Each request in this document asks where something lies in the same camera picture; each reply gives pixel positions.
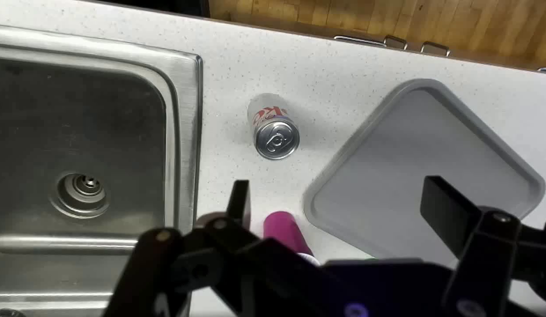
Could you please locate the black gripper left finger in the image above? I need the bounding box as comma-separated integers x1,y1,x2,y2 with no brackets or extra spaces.
103,178,323,317

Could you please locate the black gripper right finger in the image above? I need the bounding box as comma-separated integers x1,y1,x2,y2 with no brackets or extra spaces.
420,174,546,317

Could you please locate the silver red soda can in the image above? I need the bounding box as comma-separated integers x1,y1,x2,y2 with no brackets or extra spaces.
247,91,304,162

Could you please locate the gray plastic tray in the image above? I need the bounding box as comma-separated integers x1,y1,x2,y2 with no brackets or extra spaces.
302,77,546,266

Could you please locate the magenta plastic cup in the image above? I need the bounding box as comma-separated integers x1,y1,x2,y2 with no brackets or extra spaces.
263,209,323,266

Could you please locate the stainless steel double sink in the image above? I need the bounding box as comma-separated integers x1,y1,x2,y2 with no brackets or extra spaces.
0,23,205,317

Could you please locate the wooden lower cabinet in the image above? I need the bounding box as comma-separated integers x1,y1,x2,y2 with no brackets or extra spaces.
209,0,546,74

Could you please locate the metal lower cabinet handle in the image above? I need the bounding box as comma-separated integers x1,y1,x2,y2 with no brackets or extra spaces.
420,40,453,58
385,35,411,53

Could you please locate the long metal drawer handle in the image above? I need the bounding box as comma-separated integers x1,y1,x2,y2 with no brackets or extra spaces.
334,33,387,49

